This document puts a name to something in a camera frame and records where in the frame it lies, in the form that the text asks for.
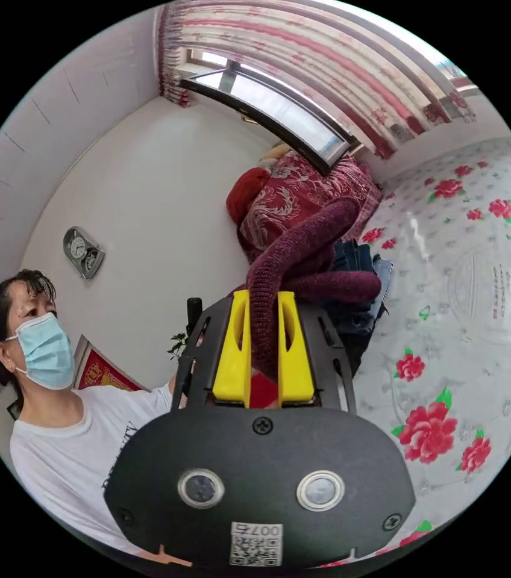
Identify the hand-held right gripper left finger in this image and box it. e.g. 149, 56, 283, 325
212, 290, 252, 402

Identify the window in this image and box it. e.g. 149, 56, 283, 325
178, 49, 361, 177

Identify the person's body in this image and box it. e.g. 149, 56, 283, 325
0, 269, 180, 557

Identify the silver wall clock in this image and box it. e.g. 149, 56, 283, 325
62, 225, 106, 281

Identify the red patterned folded quilt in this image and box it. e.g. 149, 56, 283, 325
236, 151, 384, 267

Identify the red and white curtain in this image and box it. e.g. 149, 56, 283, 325
157, 0, 478, 160

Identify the green plant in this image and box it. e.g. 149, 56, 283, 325
166, 332, 189, 362

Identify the bed with floral sheet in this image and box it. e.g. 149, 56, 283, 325
318, 135, 511, 571

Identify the person's right hand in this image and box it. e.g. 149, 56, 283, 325
140, 544, 194, 568

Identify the purple sweater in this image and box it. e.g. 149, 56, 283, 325
236, 197, 383, 383

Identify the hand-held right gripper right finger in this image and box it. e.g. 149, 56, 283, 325
277, 292, 317, 403

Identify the red framed picture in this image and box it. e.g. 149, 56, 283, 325
72, 334, 150, 393

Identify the red pillow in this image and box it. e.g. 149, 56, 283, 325
225, 167, 271, 223

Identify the pile of clothes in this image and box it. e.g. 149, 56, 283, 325
331, 239, 395, 336

